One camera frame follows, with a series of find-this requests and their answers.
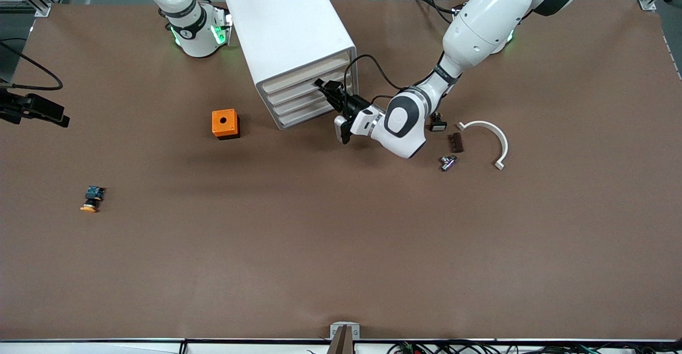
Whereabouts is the right arm base connector panel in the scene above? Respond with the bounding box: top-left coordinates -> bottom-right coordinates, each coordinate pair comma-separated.
212,3 -> 234,46

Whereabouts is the orange box with hole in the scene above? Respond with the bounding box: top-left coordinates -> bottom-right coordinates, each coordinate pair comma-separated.
212,109 -> 241,141

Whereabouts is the brown table cover mat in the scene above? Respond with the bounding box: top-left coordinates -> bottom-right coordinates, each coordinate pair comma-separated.
0,0 -> 682,341

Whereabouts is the white curved plastic arc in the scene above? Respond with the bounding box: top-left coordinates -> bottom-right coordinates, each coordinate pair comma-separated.
457,120 -> 509,171

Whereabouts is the yellow push button switch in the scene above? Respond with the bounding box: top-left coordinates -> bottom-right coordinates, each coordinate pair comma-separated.
80,186 -> 107,214

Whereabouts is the grey metal bracket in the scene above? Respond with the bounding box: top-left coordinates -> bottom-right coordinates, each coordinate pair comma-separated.
330,322 -> 361,341

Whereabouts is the brown mounting post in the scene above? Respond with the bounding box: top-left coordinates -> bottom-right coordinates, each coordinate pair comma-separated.
326,325 -> 355,354

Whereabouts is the white table edge rail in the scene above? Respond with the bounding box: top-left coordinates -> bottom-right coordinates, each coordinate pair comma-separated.
0,339 -> 682,354

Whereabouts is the black cable tangle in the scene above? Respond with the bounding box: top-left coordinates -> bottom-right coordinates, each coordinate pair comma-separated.
386,340 -> 682,354

